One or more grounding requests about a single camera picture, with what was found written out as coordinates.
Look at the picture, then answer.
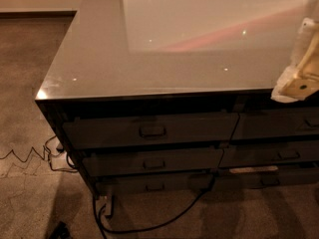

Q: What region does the black plug on floor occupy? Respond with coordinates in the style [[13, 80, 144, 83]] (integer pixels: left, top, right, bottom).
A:
[[49, 221, 72, 239]]

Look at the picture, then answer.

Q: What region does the thin black zigzag cable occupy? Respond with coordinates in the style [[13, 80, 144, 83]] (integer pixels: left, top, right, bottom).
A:
[[0, 134, 79, 173]]

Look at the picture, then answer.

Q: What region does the thick black floor cable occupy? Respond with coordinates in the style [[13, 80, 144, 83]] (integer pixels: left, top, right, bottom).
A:
[[92, 182, 213, 239]]

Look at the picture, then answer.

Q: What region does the grey drawer cabinet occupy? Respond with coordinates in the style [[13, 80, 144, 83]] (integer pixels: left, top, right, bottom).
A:
[[36, 0, 318, 196]]

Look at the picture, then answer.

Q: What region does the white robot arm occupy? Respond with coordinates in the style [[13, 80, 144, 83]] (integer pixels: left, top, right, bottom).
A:
[[271, 0, 319, 104]]

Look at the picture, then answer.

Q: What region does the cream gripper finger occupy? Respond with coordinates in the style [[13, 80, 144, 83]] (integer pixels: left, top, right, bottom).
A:
[[271, 33, 319, 104]]

